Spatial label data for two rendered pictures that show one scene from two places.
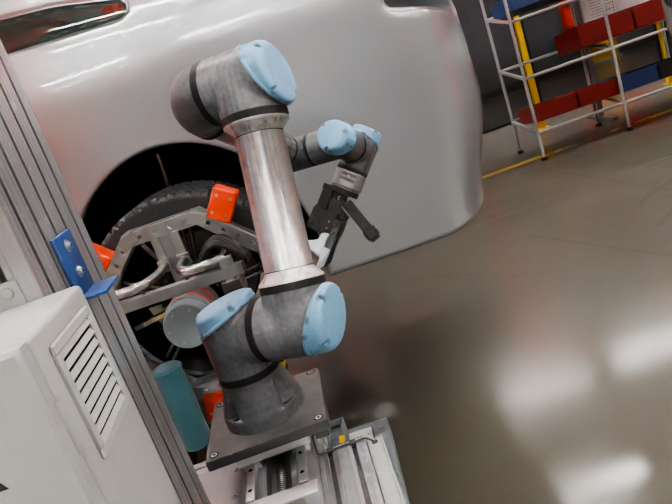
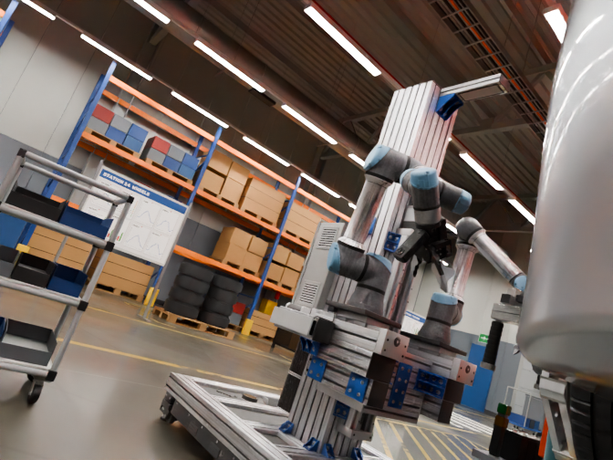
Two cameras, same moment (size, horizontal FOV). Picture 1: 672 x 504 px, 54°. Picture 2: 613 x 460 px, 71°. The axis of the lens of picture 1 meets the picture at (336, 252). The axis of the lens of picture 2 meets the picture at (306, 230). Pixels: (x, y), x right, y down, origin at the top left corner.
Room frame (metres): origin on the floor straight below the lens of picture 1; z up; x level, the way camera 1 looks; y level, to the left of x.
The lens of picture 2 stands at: (2.37, -1.01, 0.69)
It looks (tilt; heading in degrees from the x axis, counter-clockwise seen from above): 12 degrees up; 146
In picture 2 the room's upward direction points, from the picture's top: 19 degrees clockwise
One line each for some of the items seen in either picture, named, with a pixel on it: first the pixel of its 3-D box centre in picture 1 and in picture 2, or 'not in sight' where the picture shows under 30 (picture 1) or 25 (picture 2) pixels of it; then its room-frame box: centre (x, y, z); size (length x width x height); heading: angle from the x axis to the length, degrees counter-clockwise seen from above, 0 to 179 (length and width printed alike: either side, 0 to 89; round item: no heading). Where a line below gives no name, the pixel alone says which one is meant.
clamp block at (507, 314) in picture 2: (234, 284); (509, 314); (1.68, 0.28, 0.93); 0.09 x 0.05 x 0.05; 178
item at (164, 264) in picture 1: (130, 272); not in sight; (1.78, 0.54, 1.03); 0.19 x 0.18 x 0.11; 178
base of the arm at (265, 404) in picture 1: (256, 387); (367, 299); (1.14, 0.22, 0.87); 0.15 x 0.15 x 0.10
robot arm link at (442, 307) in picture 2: not in sight; (442, 307); (1.13, 0.72, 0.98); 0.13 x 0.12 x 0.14; 111
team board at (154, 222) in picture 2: not in sight; (123, 242); (-4.31, 0.54, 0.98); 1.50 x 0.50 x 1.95; 91
